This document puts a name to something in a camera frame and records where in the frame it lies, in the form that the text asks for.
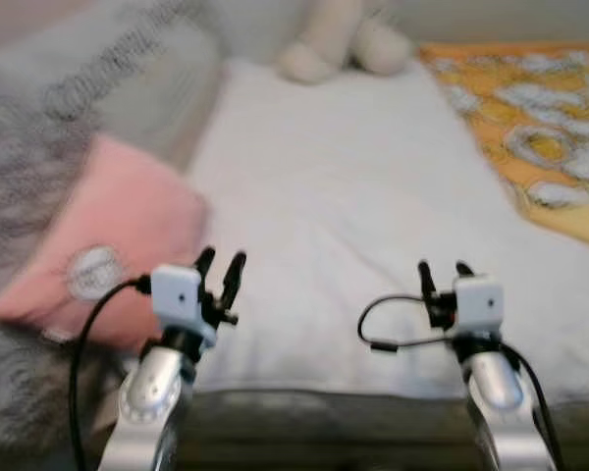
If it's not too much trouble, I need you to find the pink plush pillow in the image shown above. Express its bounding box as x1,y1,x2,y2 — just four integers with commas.
0,132,212,350

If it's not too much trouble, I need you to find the yellow cartoon print blanket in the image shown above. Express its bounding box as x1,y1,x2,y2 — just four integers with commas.
417,41,589,252

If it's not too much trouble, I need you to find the white quilted mattress pad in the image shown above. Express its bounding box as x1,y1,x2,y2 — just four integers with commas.
182,57,589,405

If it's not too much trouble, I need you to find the grey printed headboard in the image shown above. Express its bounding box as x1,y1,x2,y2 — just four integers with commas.
0,0,227,295

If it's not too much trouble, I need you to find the cream plush toy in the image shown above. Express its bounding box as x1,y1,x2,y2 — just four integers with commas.
275,0,415,85

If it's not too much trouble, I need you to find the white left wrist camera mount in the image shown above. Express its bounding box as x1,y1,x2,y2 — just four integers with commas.
150,265,217,346

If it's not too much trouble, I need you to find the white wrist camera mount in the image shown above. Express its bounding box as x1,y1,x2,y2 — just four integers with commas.
150,265,217,346
454,275,505,340

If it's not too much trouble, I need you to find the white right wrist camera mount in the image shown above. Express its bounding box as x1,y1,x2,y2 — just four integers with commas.
454,275,505,340

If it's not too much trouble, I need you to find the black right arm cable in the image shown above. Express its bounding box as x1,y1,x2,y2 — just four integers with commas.
358,294,566,471

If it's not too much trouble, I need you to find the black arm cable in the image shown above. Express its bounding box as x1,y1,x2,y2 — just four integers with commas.
69,278,154,471
358,294,566,471

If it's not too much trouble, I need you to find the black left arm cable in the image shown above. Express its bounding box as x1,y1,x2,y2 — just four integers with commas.
69,278,154,471

